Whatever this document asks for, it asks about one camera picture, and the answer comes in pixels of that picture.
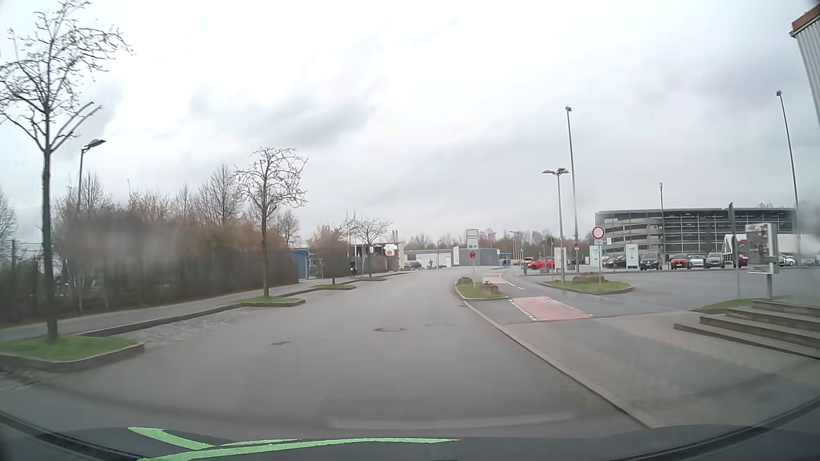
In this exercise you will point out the low grey building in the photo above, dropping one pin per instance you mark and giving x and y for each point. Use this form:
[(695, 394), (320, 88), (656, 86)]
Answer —
[(451, 257)]

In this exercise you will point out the concrete steps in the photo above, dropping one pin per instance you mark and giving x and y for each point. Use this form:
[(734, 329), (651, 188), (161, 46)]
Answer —
[(762, 325)]

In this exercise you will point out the information board on post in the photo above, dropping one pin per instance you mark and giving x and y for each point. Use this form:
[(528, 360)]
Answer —
[(762, 247)]

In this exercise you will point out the round red-rimmed road sign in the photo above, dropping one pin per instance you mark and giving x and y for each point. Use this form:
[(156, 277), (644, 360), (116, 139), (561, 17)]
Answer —
[(598, 233)]

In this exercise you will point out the grey asphalt road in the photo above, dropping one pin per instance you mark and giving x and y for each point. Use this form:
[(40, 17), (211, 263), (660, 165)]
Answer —
[(359, 358)]

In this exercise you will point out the curved lamp post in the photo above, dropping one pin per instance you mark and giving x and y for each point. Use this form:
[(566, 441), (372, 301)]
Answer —
[(80, 185)]

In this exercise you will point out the grey pole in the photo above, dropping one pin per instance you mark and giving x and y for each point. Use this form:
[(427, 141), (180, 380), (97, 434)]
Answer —
[(662, 221)]

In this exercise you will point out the dark car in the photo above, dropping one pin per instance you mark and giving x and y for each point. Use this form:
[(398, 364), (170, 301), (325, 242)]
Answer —
[(412, 265)]

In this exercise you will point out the row of parked cars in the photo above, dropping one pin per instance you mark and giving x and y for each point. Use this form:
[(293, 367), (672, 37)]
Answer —
[(679, 260)]

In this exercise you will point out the row of bare trees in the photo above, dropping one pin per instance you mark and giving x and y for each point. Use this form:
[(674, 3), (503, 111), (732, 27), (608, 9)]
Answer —
[(512, 242)]

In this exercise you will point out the double-headed lamp post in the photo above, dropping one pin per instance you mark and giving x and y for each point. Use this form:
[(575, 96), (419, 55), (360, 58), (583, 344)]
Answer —
[(559, 217)]

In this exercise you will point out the white direction sign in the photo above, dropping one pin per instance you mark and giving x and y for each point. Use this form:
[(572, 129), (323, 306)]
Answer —
[(472, 239)]

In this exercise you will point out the building with grey cladding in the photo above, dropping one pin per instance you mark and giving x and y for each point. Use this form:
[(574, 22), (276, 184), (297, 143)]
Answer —
[(810, 57)]

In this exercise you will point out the blue building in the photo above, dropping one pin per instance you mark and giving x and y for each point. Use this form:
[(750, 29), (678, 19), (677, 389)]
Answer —
[(301, 262)]

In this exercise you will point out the grey multi-storey car park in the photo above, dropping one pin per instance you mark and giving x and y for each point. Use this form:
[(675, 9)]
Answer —
[(692, 227)]

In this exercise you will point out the grey pavement beside hedge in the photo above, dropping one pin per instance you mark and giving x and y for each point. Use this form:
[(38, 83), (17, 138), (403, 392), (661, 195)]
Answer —
[(147, 312)]

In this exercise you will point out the white standing sign panel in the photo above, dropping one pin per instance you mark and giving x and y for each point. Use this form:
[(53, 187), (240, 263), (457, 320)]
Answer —
[(594, 257), (631, 255)]

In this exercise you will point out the kerbed grass traffic island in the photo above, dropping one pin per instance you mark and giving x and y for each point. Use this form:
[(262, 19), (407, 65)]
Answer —
[(477, 291), (589, 286)]

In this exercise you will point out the tall lamp post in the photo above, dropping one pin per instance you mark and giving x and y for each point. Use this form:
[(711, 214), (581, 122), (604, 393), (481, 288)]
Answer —
[(789, 166), (572, 185)]

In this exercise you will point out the red car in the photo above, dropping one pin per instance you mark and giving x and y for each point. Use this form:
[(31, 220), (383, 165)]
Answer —
[(540, 263)]

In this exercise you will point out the large bare tree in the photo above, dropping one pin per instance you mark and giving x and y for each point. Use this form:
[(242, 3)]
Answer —
[(46, 192)]

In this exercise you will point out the car's own bonnet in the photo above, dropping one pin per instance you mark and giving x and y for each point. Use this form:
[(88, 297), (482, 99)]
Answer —
[(397, 448)]

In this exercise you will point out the brown hedge with fence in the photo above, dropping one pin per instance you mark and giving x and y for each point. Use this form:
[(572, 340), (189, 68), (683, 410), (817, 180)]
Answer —
[(160, 262)]

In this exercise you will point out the kerbed grass tree island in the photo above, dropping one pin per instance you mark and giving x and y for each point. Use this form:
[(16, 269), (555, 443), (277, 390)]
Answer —
[(64, 349), (336, 286), (272, 299)]

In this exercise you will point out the grey paved pavement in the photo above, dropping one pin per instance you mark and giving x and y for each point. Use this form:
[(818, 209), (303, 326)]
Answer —
[(653, 365)]

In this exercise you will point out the small round red sign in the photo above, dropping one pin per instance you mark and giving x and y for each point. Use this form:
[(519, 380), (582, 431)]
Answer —
[(473, 255)]

